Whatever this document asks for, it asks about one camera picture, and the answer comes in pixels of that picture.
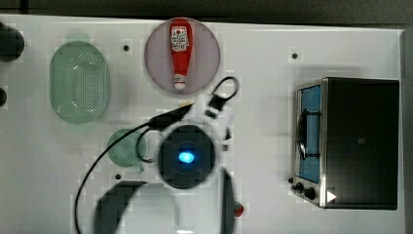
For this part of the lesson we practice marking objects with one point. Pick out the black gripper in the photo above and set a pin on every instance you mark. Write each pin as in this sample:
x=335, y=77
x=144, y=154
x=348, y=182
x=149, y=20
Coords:
x=162, y=121

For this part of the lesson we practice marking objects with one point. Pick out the yellow plush banana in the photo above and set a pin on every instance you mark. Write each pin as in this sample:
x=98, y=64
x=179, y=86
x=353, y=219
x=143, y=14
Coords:
x=182, y=104

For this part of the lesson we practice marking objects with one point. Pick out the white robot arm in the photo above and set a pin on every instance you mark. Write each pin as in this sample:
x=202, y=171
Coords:
x=190, y=191

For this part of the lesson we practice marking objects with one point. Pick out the green mug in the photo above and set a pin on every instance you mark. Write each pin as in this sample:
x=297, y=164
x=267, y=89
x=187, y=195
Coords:
x=125, y=152

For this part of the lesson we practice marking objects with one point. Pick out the grey round plate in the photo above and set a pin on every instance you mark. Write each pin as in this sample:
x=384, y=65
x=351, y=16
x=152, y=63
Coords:
x=204, y=62

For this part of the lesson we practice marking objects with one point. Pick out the red plush ketchup bottle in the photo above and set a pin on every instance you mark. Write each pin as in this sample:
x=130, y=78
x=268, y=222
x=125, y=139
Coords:
x=181, y=46

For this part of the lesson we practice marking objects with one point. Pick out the green perforated colander basket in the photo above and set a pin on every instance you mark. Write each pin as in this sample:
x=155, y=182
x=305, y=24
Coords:
x=79, y=77

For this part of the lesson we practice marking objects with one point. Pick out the dark red plush strawberry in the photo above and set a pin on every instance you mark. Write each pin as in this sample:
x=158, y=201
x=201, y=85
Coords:
x=238, y=209

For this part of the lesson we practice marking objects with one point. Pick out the small black cylinder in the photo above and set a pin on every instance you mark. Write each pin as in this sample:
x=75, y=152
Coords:
x=3, y=97

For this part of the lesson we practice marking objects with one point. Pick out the large black cylinder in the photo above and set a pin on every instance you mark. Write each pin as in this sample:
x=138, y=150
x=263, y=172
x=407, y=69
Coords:
x=11, y=43

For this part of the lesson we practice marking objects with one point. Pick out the silver black toaster oven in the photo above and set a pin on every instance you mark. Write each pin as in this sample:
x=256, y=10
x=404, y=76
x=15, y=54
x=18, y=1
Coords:
x=346, y=143

